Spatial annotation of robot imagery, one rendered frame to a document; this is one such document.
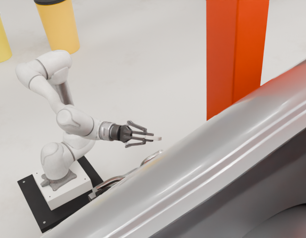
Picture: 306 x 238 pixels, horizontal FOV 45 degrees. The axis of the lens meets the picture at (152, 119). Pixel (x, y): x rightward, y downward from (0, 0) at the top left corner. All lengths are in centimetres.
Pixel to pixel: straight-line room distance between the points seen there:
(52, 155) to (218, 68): 129
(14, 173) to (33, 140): 41
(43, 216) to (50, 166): 33
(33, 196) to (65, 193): 27
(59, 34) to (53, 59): 253
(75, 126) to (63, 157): 82
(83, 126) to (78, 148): 83
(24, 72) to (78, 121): 60
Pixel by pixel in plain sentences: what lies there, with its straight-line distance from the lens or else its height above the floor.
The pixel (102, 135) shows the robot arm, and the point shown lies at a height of 109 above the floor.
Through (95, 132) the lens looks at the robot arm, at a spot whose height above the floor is 110.
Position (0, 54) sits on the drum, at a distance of 503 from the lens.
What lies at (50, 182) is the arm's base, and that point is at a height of 42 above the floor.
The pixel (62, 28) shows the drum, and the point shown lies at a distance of 465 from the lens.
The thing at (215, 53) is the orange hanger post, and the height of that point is 149.
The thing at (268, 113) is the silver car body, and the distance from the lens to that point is 58.
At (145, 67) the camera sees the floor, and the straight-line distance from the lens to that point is 428.
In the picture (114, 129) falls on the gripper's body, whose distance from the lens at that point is 171.
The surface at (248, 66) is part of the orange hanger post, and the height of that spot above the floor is 144.
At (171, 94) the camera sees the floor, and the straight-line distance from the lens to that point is 381.
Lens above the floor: 221
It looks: 39 degrees down
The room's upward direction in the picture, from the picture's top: 7 degrees counter-clockwise
